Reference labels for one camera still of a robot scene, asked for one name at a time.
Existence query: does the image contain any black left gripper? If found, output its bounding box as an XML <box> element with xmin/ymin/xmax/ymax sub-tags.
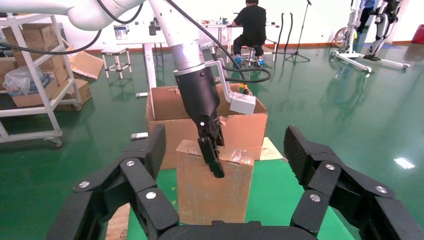
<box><xmin>173</xmin><ymin>65</ymin><xmax>226</xmax><ymax>179</ymax></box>

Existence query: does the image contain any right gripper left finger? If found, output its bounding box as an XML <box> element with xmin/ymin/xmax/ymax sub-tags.
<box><xmin>46</xmin><ymin>124</ymin><xmax>180</xmax><ymax>240</ymax></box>

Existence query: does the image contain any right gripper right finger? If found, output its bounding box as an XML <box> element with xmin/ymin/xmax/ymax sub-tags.
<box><xmin>283</xmin><ymin>125</ymin><xmax>424</xmax><ymax>240</ymax></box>

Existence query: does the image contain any small taped cardboard box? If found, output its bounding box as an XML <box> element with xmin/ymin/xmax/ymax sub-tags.
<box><xmin>175</xmin><ymin>139</ymin><xmax>255</xmax><ymax>225</ymax></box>

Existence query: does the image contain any large open cardboard carton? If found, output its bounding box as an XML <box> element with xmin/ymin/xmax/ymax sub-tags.
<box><xmin>145</xmin><ymin>83</ymin><xmax>269</xmax><ymax>170</ymax></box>

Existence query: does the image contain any brown cardboard floor box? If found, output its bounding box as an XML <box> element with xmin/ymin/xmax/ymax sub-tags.
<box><xmin>54</xmin><ymin>78</ymin><xmax>93</xmax><ymax>112</ymax></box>

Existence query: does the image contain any flattened cardboard sheet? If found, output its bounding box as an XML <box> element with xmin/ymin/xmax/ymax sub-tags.
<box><xmin>67</xmin><ymin>49</ymin><xmax>105</xmax><ymax>81</ymax></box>

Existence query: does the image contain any flat brown shelf box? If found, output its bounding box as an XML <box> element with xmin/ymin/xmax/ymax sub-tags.
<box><xmin>11</xmin><ymin>77</ymin><xmax>61</xmax><ymax>109</ymax></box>

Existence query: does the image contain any large cardboard shelf box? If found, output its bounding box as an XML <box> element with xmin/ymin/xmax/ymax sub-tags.
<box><xmin>1</xmin><ymin>23</ymin><xmax>65</xmax><ymax>67</ymax></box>

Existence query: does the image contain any green table cloth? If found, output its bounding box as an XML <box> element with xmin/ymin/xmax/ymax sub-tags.
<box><xmin>126</xmin><ymin>158</ymin><xmax>355</xmax><ymax>240</ymax></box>

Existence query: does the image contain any chrome swivel stool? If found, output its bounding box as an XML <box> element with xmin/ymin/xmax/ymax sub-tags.
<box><xmin>243</xmin><ymin>46</ymin><xmax>263</xmax><ymax>69</ymax></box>

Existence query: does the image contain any white column table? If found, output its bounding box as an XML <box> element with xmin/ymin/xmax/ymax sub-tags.
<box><xmin>100</xmin><ymin>33</ymin><xmax>171</xmax><ymax>99</ymax></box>

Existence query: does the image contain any white wheeled shelf rack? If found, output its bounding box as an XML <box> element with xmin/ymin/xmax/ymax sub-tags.
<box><xmin>0</xmin><ymin>13</ymin><xmax>82</xmax><ymax>148</ymax></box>

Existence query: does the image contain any white desk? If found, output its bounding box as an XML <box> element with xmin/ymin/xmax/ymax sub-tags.
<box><xmin>198</xmin><ymin>19</ymin><xmax>281</xmax><ymax>64</ymax></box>

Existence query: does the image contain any black tripod stand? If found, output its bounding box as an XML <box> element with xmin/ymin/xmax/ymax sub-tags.
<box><xmin>284</xmin><ymin>0</ymin><xmax>312</xmax><ymax>64</ymax></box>

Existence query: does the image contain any person in black clothes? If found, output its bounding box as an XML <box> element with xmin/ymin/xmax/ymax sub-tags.
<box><xmin>230</xmin><ymin>0</ymin><xmax>268</xmax><ymax>57</ymax></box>

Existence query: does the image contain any yellow rimmed wheel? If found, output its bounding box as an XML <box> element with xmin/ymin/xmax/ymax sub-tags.
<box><xmin>333</xmin><ymin>27</ymin><xmax>350</xmax><ymax>50</ymax></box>

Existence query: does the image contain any clear plastic bag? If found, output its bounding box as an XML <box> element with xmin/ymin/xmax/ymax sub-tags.
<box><xmin>2</xmin><ymin>65</ymin><xmax>44</xmax><ymax>97</ymax></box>

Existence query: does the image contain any hanging humanoid robot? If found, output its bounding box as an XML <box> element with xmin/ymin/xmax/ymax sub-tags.
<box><xmin>362</xmin><ymin>0</ymin><xmax>402</xmax><ymax>62</ymax></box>

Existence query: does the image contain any person in blue top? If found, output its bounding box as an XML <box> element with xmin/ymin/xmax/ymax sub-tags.
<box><xmin>356</xmin><ymin>0</ymin><xmax>379</xmax><ymax>34</ymax></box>

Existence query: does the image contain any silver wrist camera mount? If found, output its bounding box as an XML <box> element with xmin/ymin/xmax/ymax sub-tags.
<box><xmin>198</xmin><ymin>41</ymin><xmax>257</xmax><ymax>116</ymax></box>

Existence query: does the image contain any black camera cable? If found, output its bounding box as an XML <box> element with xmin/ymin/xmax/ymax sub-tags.
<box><xmin>0</xmin><ymin>0</ymin><xmax>273</xmax><ymax>92</ymax></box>

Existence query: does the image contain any white hoist frame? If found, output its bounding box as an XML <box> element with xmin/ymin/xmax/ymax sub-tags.
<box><xmin>331</xmin><ymin>0</ymin><xmax>412</xmax><ymax>74</ymax></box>

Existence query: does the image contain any small white stool frame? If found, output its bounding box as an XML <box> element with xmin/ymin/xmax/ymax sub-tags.
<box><xmin>100</xmin><ymin>47</ymin><xmax>133</xmax><ymax>80</ymax></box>

